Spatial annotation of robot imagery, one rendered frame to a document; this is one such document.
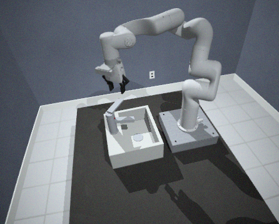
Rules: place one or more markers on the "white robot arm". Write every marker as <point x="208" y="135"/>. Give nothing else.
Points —
<point x="200" y="66"/>

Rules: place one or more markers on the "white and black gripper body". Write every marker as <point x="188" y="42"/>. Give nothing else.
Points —
<point x="119" y="71"/>

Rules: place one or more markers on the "white rectangular basin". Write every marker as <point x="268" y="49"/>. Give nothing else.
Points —
<point x="134" y="142"/>

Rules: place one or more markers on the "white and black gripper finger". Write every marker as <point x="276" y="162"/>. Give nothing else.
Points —
<point x="110" y="83"/>
<point x="122" y="88"/>

